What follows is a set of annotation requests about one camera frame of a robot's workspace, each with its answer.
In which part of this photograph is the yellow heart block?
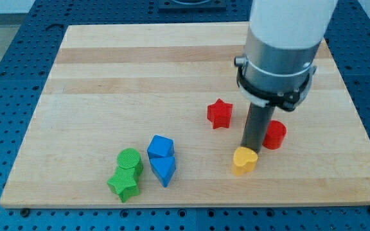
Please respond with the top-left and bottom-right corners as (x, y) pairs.
(231, 146), (258, 176)

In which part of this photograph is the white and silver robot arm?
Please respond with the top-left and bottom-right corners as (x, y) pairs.
(234, 0), (338, 111)

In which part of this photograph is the blue triangle block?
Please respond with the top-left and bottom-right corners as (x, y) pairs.
(150, 157), (176, 187)

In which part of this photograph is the red star block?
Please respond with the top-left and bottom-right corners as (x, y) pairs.
(207, 98), (233, 129)

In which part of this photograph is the wooden board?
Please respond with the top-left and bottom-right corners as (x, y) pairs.
(0, 22), (370, 209)

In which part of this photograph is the blue cube block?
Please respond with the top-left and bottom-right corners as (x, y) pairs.
(147, 135), (175, 158)

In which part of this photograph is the green cylinder block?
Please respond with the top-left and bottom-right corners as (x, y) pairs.
(117, 148), (143, 176)

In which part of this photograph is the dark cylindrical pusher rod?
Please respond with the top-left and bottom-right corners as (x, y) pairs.
(241, 103), (275, 153)

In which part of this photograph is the green star block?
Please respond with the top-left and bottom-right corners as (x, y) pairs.
(107, 167), (140, 203)

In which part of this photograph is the red cylinder block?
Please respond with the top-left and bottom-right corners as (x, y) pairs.
(262, 120), (287, 150)

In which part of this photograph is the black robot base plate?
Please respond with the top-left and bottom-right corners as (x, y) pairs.
(157, 0), (227, 12)

